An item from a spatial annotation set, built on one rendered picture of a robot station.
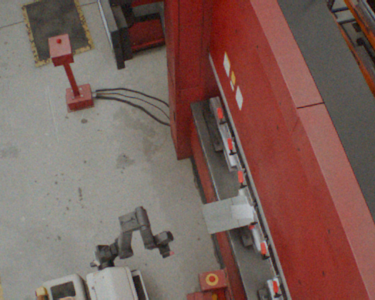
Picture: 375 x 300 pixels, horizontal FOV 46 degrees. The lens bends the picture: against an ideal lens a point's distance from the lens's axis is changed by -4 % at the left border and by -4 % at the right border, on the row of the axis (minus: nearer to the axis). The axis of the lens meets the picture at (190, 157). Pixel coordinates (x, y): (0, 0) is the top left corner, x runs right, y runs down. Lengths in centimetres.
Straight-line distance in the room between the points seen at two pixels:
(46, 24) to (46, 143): 137
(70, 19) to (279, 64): 356
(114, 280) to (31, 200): 190
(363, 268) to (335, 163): 33
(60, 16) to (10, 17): 55
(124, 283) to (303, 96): 124
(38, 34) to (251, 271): 323
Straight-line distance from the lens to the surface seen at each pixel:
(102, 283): 226
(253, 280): 274
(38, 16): 505
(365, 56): 425
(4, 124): 439
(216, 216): 268
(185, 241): 367
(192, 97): 310
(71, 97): 419
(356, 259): 137
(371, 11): 417
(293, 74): 158
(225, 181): 290
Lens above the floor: 355
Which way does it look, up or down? 65 degrees down
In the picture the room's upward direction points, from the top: 1 degrees clockwise
